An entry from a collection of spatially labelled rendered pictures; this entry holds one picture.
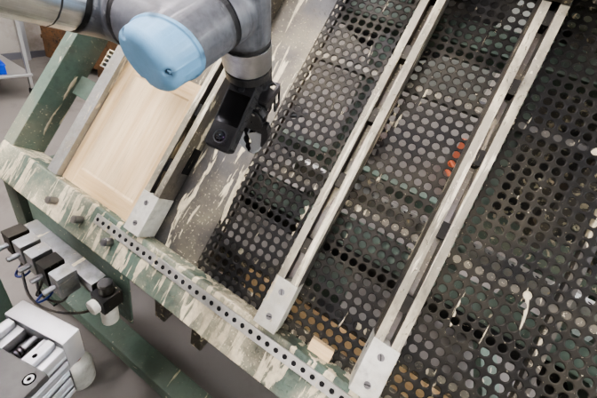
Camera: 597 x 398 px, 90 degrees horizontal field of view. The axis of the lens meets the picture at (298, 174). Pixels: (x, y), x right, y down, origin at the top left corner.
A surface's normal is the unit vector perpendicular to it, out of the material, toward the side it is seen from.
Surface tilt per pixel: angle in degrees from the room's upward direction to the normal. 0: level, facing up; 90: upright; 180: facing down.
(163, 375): 0
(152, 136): 54
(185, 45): 71
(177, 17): 37
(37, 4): 114
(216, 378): 0
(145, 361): 0
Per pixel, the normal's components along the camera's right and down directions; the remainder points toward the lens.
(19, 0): 0.62, 0.77
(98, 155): -0.24, -0.18
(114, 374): 0.24, -0.82
